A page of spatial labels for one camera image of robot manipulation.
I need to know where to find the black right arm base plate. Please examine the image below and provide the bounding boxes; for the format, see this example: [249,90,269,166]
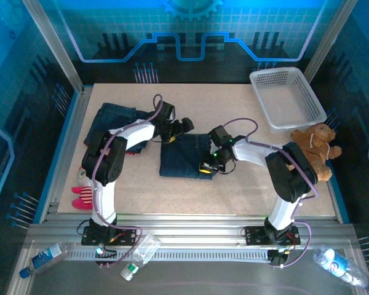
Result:
[244,225,301,246]

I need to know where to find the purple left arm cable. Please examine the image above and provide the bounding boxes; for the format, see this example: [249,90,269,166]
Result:
[91,93,164,269]

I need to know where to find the aluminium frame post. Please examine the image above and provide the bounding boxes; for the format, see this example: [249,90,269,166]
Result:
[21,0,85,93]
[303,0,358,86]

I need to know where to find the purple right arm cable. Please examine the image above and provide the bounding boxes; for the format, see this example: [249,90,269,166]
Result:
[223,117,319,269]

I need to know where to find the white plastic basket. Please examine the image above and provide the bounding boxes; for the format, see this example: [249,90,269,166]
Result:
[248,66,328,135]

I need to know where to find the dark blue denim skirt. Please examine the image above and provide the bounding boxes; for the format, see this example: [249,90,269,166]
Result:
[159,133,218,181]
[83,103,152,154]

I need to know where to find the black connector box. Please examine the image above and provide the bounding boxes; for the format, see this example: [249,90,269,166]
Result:
[269,249,288,267]
[94,244,117,268]

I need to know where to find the slotted grey cable duct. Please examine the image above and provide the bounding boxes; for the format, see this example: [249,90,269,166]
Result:
[64,248,271,262]

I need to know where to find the large blue label water bottle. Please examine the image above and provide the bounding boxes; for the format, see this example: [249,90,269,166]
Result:
[312,247,369,293]

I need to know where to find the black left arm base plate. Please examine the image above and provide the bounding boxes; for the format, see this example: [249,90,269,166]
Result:
[81,221,142,246]

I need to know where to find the aluminium frame rail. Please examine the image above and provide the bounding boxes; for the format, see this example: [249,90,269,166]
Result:
[24,213,357,249]

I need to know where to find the blue capped water bottle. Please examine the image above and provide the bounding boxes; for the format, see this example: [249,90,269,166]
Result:
[19,242,70,279]

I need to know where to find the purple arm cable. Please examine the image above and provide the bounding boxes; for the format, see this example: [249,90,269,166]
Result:
[91,93,164,269]
[223,117,319,269]

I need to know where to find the brown teddy bear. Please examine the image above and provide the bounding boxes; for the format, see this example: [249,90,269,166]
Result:
[290,124,343,183]

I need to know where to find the clear bottle with green cap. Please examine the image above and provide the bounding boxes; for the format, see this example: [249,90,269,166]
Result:
[121,232,161,281]

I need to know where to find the pink and white plush toy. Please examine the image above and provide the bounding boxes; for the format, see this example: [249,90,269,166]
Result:
[71,167,95,211]

